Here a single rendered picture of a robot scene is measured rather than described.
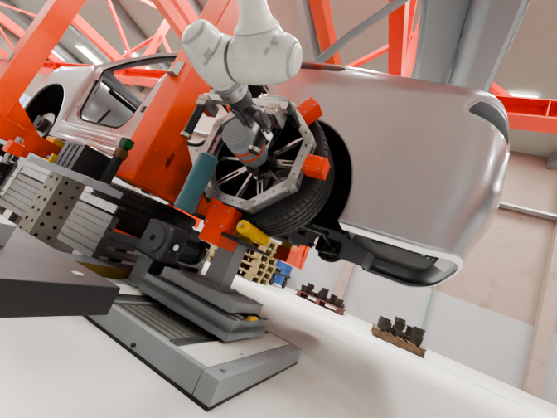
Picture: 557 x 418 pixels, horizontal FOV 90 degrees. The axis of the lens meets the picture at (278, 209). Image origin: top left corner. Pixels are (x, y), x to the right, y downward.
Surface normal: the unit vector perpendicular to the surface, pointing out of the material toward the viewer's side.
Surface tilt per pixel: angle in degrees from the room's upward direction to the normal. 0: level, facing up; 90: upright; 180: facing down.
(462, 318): 90
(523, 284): 90
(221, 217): 90
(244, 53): 143
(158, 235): 90
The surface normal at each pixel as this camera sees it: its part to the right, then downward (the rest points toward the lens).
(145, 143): -0.34, -0.33
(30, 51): 0.86, 0.26
